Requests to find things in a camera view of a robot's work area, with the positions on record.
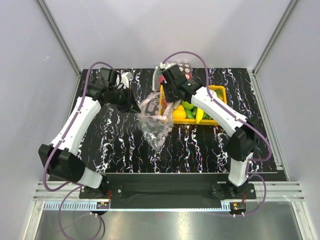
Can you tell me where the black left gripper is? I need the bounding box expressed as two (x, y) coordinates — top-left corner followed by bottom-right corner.
(109, 85), (141, 114)

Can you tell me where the green fake apple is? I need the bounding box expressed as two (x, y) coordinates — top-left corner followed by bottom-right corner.
(181, 101), (195, 110)

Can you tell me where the yellow fake pear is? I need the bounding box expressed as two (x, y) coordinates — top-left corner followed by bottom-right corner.
(172, 105), (187, 119)

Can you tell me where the yellow fake banana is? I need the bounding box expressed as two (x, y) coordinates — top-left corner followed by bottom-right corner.
(195, 107), (204, 124)

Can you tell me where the clear zip top bag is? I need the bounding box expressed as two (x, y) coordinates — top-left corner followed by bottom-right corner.
(136, 92), (174, 152)

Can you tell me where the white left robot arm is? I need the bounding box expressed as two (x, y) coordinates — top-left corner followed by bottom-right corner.
(38, 67), (141, 198)

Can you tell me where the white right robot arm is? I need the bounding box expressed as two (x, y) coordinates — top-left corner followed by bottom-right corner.
(160, 63), (258, 199)

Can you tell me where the polka dot zip bag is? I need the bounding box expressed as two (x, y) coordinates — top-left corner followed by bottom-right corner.
(152, 62), (193, 92)

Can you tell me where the green fake cucumber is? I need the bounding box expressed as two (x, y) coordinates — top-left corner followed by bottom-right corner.
(185, 107), (197, 119)

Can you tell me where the green fake cabbage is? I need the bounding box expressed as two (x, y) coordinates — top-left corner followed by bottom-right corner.
(210, 89), (218, 99)

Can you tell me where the yellow plastic bin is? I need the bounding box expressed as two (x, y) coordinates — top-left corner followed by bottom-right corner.
(159, 85), (227, 126)

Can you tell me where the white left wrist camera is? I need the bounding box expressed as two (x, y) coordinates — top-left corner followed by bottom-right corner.
(116, 72), (133, 90)

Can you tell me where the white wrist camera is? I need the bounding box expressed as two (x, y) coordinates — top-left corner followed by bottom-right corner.
(159, 62), (176, 71)
(116, 72), (133, 90)

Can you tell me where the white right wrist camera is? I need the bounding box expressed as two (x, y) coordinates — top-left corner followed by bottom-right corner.
(159, 62), (176, 71)

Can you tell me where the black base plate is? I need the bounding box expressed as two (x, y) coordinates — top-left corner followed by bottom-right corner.
(78, 172), (258, 202)

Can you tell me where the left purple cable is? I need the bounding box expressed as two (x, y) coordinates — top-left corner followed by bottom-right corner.
(42, 61), (121, 240)

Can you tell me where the purple cable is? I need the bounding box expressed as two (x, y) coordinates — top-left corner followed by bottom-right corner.
(42, 61), (121, 240)
(161, 51), (273, 216)

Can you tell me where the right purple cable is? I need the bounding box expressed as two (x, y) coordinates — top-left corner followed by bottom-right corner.
(161, 51), (273, 216)

